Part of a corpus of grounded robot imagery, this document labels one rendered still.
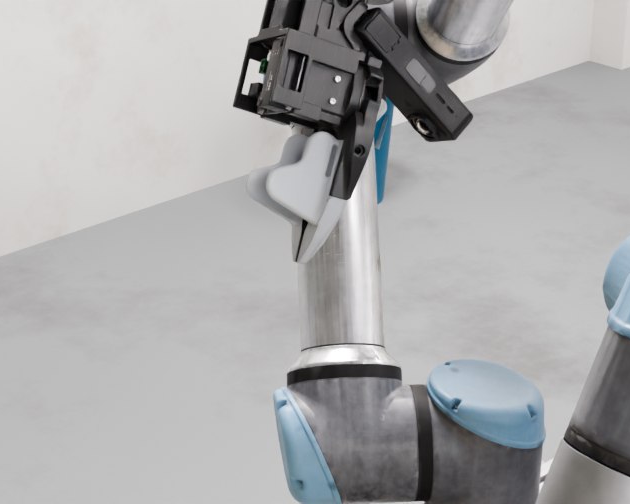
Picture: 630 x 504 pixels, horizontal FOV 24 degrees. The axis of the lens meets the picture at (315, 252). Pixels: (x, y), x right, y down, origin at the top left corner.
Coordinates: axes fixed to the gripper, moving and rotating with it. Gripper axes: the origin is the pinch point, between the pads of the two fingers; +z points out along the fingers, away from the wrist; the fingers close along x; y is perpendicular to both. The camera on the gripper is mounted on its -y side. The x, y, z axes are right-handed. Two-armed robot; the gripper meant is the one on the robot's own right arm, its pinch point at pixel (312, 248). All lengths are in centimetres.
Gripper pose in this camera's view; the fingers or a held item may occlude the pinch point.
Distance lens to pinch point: 104.0
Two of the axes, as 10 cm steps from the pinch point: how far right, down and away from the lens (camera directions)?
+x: 4.3, 0.3, -9.0
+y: -8.7, -2.4, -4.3
